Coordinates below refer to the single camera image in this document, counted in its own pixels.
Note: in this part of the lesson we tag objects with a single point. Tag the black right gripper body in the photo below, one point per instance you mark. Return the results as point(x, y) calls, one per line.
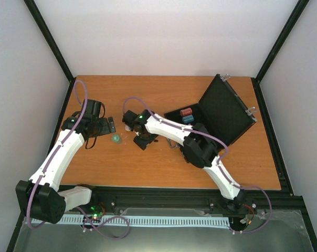
point(146, 139)

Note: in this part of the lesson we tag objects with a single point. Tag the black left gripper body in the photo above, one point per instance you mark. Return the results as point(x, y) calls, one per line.
point(105, 129)

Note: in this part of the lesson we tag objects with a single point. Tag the white poker chip stack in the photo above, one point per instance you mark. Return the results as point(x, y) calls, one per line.
point(127, 128)

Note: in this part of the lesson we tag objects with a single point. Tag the green poker chip stack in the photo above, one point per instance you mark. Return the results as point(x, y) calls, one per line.
point(116, 138)

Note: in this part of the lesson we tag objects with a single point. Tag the blue poker chip stack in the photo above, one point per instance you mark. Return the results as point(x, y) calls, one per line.
point(188, 119)

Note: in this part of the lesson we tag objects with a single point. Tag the red poker chip stack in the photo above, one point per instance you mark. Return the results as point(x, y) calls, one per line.
point(185, 112)

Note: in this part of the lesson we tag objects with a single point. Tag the black poker set case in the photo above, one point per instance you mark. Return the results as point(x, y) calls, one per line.
point(220, 112)

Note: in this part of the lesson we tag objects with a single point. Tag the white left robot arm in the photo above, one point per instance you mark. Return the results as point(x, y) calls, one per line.
point(39, 197)

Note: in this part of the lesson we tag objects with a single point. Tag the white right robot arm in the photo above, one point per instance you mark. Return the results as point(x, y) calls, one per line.
point(197, 146)

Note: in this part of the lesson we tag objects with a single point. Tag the left controller circuit board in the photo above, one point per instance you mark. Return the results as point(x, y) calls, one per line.
point(95, 212)

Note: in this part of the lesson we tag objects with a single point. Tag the controller circuit board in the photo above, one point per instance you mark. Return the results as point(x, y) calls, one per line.
point(247, 220)
point(95, 212)

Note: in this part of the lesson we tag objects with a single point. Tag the right controller circuit board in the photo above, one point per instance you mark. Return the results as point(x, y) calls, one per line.
point(247, 220)

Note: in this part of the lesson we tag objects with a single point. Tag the black aluminium frame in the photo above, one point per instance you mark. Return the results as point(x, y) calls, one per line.
point(168, 198)

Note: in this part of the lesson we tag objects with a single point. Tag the white slotted cable duct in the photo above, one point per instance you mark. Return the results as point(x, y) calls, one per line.
point(161, 221)

